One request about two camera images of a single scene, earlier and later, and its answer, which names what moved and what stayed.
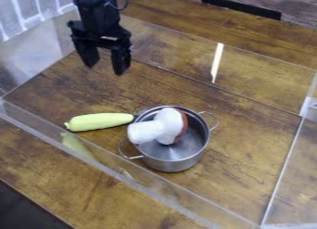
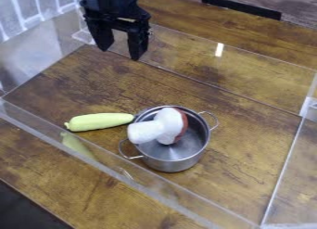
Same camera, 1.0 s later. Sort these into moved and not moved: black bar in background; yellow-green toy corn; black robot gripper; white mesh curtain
Moved: black robot gripper
Not moved: black bar in background; yellow-green toy corn; white mesh curtain
